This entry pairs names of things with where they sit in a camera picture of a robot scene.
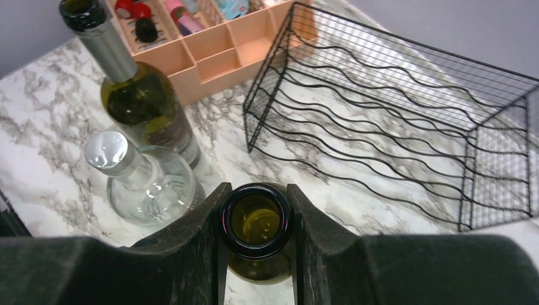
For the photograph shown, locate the red and black small items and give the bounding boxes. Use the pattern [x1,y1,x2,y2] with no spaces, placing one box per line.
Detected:
[114,0,158,43]

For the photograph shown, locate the green bottle silver foil neck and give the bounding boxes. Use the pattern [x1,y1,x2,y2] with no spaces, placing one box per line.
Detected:
[59,1,201,168]

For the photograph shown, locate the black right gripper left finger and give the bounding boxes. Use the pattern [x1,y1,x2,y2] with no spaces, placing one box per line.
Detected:
[1,182,231,304]

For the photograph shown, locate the clear round glass bottle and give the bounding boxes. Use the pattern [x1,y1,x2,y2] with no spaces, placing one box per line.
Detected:
[85,131,207,228]

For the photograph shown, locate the green labelled wine bottle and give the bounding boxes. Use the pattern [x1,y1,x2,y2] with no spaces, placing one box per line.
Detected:
[218,182,295,285]

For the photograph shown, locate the black wire wine rack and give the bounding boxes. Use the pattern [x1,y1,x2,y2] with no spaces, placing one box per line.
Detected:
[243,1,538,232]

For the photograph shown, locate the peach plastic file organizer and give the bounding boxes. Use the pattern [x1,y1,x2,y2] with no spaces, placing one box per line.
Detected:
[106,1,318,105]

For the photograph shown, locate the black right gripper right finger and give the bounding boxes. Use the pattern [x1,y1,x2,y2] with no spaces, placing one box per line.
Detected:
[287,184,538,304]

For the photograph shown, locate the pink tube item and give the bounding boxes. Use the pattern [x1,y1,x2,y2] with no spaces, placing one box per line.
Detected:
[165,0,205,36]

